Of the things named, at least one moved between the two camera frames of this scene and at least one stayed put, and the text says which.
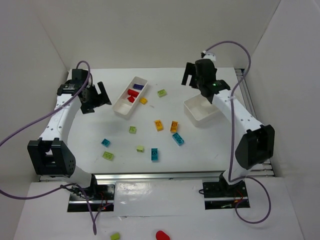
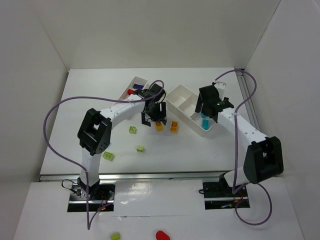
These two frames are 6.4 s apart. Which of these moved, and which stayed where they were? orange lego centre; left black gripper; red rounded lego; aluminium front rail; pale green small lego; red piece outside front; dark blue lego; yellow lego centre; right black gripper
Moved: right black gripper; left black gripper
Stayed: red piece outside front; dark blue lego; red rounded lego; orange lego centre; pale green small lego; yellow lego centre; aluminium front rail
